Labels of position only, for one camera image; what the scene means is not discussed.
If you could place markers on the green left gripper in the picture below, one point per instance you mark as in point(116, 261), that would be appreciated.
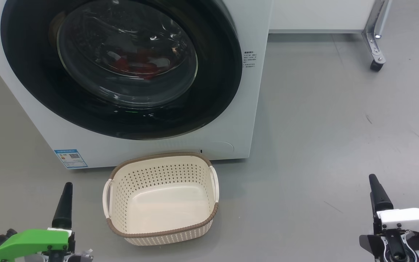
point(31, 242)

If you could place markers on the blue energy label sticker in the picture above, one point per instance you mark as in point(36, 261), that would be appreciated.
point(71, 158)

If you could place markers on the cream perforated laundry basket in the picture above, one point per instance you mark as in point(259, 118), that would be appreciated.
point(166, 214)

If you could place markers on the white rolling partition board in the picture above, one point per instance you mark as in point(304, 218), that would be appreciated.
point(322, 14)

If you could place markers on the white front-load washing machine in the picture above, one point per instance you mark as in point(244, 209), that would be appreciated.
point(20, 109)

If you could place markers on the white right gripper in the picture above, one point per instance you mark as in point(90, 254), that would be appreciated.
point(409, 220)

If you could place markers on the printed text notice sticker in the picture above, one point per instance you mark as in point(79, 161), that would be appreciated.
point(249, 59)

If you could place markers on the red and white jersey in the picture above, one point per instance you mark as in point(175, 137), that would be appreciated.
point(136, 65)

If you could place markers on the glass washing machine door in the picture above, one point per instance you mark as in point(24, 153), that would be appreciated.
point(209, 91)

